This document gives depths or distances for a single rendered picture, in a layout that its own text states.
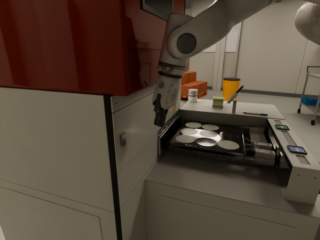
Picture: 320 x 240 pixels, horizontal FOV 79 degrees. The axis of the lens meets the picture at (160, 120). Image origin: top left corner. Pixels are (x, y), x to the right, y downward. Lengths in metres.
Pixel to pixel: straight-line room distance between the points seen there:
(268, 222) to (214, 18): 0.70
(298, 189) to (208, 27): 0.64
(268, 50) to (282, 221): 6.67
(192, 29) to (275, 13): 6.91
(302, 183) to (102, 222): 0.71
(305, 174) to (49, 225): 1.00
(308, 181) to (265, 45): 6.61
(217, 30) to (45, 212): 0.90
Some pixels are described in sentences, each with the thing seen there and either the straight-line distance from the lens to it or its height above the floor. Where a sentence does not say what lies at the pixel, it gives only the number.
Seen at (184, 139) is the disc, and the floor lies 0.90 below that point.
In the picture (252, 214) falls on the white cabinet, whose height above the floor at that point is 0.77.
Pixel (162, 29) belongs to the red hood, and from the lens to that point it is 0.76.
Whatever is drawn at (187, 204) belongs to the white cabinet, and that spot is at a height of 0.75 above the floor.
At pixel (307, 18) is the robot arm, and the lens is 0.80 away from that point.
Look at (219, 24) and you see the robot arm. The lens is 0.53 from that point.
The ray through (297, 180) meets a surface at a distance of 0.86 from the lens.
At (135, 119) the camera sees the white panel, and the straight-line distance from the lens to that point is 0.69.
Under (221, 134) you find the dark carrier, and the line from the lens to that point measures 1.15.
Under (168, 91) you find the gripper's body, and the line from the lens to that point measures 0.57.
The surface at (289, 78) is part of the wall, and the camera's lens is 7.35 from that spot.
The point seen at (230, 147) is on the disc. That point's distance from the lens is 1.01.
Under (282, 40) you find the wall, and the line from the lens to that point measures 7.30.
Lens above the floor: 1.33
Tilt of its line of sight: 19 degrees down
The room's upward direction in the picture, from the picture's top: straight up
